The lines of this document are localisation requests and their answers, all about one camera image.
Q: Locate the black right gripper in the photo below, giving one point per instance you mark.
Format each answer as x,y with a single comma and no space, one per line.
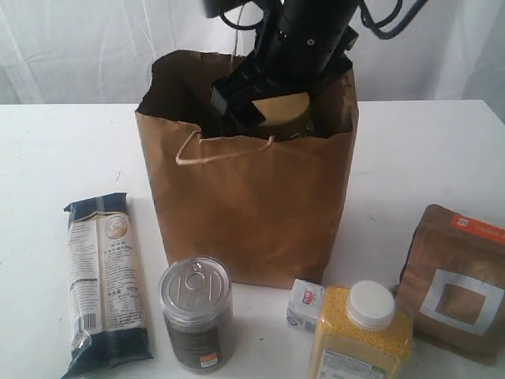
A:
300,46

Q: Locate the clear jar with gold lid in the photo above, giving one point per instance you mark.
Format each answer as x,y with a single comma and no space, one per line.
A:
286,117

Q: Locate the brown paper bag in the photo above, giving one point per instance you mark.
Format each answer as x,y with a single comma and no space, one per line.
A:
268,210

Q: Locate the yellow millet bottle white cap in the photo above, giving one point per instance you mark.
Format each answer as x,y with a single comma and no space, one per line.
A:
362,332

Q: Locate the clear jar with metal lid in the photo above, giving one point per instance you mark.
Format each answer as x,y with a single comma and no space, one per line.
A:
197,305

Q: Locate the small white blue milk carton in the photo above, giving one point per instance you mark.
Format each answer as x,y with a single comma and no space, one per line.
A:
304,305

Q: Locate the dark blue noodle packet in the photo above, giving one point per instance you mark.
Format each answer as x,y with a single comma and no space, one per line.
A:
105,301

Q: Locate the brown kraft pouch with window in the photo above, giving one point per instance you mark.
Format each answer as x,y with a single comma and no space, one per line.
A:
453,281

